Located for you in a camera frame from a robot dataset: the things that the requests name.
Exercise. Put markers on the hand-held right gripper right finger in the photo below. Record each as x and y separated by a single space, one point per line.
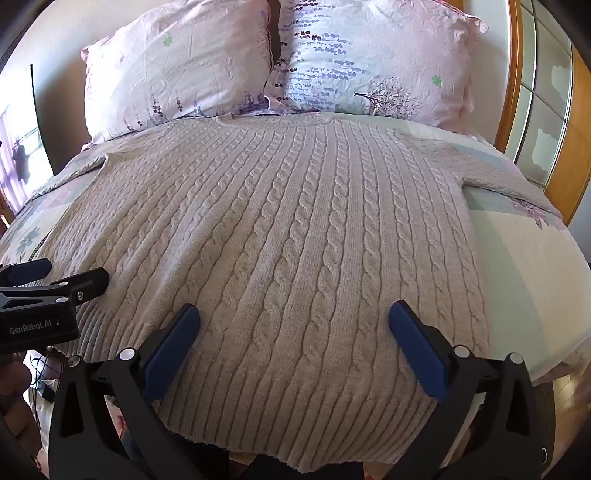
421 351

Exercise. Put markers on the pink pillow with tree print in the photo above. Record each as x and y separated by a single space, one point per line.
369 60

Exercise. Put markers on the floral bed sheet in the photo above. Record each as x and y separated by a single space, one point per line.
517 286

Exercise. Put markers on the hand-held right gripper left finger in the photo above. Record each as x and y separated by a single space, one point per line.
168 347

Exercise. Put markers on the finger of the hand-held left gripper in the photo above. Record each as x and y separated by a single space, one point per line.
27 271
69 287

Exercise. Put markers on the pink floral pillow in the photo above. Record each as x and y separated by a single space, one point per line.
180 69

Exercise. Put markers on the person's left hand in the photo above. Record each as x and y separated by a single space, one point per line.
13 401

